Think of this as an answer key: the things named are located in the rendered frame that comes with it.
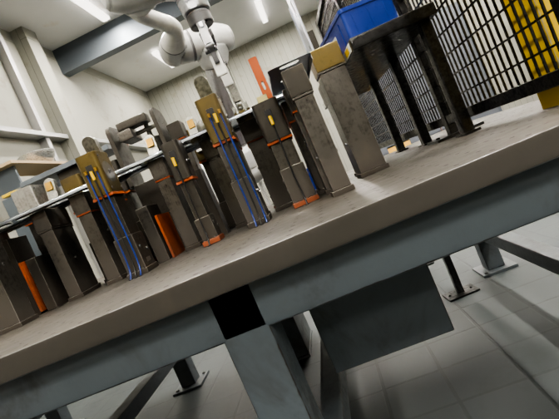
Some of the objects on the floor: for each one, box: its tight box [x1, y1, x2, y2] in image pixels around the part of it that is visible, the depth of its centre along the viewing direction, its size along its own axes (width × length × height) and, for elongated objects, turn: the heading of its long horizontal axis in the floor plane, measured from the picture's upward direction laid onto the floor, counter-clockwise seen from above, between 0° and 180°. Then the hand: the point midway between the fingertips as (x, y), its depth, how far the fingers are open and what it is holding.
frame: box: [0, 157, 559, 419], centre depth 149 cm, size 256×161×66 cm, turn 166°
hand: (225, 77), depth 131 cm, fingers open, 13 cm apart
